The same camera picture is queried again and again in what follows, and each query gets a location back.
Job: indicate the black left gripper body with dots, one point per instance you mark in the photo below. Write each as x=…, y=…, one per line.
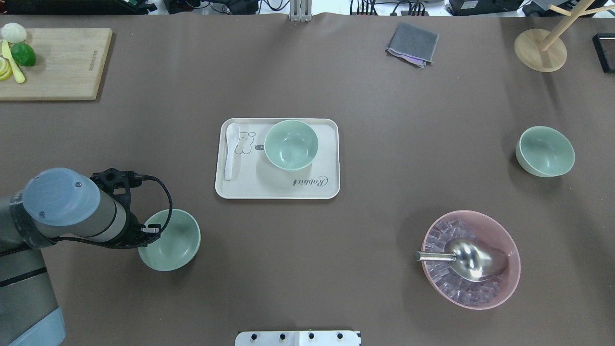
x=133, y=229

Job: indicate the green bowl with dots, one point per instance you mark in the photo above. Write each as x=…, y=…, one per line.
x=177, y=246
x=545, y=152
x=291, y=145

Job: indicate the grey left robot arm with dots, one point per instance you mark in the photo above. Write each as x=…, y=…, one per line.
x=57, y=205

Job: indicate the white ceramic spoon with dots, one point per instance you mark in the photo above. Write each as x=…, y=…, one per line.
x=232, y=136

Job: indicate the wooden cutting board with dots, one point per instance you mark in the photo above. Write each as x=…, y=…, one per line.
x=70, y=64

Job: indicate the cream rabbit tray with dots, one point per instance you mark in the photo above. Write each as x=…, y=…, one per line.
x=254, y=177

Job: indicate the lemon slices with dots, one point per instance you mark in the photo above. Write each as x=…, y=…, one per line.
x=5, y=69

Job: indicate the green lime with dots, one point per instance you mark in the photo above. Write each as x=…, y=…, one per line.
x=23, y=54

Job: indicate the yellow plastic knife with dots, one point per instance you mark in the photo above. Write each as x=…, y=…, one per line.
x=6, y=53

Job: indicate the green bowl on tray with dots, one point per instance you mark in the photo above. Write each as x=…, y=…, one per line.
x=291, y=145

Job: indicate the white garlic bulb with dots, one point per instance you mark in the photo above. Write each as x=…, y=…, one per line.
x=14, y=33

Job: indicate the grey folded cloth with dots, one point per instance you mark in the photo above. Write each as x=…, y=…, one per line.
x=413, y=44

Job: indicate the metal scoop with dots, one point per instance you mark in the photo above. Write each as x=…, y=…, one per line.
x=471, y=260

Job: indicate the pink bowl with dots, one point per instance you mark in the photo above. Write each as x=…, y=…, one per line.
x=488, y=232

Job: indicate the clear ice cubes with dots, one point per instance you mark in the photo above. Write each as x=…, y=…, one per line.
x=446, y=280

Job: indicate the wooden mug stand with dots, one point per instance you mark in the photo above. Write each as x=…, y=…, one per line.
x=544, y=51

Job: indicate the black device at edge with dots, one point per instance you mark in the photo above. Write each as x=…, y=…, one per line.
x=605, y=47

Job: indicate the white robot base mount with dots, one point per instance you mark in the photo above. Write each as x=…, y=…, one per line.
x=299, y=338

